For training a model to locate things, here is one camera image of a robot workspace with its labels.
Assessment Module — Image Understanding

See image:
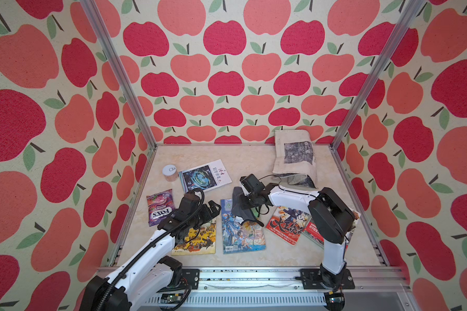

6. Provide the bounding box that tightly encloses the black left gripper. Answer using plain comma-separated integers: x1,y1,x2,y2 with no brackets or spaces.
188,200,223,228

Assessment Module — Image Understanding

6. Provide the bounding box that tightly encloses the grey green microfibre cloth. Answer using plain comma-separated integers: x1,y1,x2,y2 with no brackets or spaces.
232,187,264,227

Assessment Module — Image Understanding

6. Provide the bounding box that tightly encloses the blue robot sunflower magazine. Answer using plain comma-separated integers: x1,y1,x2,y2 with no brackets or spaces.
221,199,266,255

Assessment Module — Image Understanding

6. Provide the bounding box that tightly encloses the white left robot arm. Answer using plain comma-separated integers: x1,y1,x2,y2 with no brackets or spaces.
80,189,221,310

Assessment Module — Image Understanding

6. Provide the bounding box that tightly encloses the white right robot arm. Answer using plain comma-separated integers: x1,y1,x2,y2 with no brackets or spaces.
241,180,355,290

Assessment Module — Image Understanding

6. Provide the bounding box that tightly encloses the yellow Chinese history picture book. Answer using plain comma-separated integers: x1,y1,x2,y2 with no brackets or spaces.
171,220,217,256

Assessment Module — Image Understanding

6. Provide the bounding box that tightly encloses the white book with blue vortex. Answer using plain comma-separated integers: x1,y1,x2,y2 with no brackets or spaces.
178,159,232,193

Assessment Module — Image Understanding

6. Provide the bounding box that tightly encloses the red black manga book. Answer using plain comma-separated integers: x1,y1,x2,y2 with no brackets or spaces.
266,206,311,246

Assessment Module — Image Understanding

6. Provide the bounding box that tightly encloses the red green cover book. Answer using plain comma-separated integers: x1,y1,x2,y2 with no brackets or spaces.
301,209,362,250

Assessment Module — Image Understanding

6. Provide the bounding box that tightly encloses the purple candy bag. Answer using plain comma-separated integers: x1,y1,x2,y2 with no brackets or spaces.
146,189,176,227

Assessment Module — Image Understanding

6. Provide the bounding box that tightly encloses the clear tape roll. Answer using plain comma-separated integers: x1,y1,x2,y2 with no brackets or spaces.
162,164,179,182

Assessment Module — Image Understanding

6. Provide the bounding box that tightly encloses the cream printed canvas bag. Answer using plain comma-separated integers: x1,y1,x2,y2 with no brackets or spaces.
272,130,317,189

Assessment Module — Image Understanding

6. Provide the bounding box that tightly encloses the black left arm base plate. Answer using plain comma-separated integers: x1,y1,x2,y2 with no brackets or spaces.
178,268,201,290

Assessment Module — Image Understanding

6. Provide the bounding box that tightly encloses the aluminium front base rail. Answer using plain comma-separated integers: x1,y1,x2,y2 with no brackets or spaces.
138,266,418,310

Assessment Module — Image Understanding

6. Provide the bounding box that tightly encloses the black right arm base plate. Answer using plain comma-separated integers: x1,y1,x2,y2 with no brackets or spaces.
296,268,355,290

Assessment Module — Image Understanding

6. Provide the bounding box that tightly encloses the left rear aluminium corner post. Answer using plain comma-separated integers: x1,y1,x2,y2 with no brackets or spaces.
81,0,157,152

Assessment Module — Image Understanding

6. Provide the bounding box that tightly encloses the aluminium corner post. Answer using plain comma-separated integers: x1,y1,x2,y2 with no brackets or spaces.
81,0,157,152
330,0,424,152

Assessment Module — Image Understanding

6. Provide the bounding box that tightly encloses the right rear aluminium corner post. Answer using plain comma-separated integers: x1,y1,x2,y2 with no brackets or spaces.
330,0,424,152

